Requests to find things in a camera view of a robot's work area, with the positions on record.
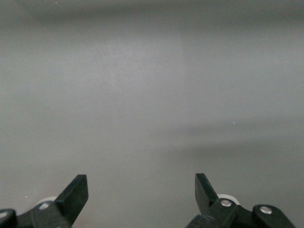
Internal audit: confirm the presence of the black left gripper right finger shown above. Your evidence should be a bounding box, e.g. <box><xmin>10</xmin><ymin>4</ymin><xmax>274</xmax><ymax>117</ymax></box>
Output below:
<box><xmin>185</xmin><ymin>173</ymin><xmax>297</xmax><ymax>228</ymax></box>

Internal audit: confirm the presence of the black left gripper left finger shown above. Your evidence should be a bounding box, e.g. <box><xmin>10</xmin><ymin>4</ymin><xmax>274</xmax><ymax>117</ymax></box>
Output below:
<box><xmin>0</xmin><ymin>174</ymin><xmax>89</xmax><ymax>228</ymax></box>

